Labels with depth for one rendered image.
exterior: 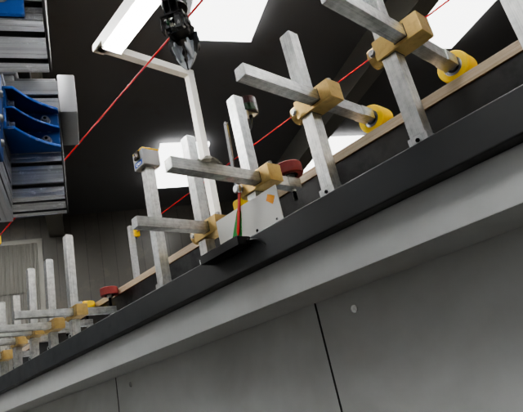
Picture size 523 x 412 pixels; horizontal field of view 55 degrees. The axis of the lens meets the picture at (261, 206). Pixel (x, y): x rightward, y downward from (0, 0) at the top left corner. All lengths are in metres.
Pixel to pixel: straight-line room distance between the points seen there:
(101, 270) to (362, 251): 6.74
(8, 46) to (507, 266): 1.00
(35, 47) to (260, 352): 1.25
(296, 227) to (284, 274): 0.14
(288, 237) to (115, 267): 6.58
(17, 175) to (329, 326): 0.90
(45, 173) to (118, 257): 6.78
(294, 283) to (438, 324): 0.35
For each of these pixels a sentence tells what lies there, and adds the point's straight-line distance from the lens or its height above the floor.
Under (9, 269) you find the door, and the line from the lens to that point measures 7.76.
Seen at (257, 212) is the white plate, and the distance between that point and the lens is 1.34.
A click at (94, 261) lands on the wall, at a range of 7.75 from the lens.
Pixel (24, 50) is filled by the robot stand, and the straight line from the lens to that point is 0.65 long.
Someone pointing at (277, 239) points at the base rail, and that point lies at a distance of 1.26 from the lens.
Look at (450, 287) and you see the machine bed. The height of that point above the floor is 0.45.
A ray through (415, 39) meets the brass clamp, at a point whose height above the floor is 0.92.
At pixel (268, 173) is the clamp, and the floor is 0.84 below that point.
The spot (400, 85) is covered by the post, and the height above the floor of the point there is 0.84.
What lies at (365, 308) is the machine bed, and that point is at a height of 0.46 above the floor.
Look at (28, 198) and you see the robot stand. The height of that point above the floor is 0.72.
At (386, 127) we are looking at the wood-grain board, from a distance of 1.38.
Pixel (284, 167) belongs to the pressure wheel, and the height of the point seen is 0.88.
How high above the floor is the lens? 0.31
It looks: 20 degrees up
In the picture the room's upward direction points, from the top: 13 degrees counter-clockwise
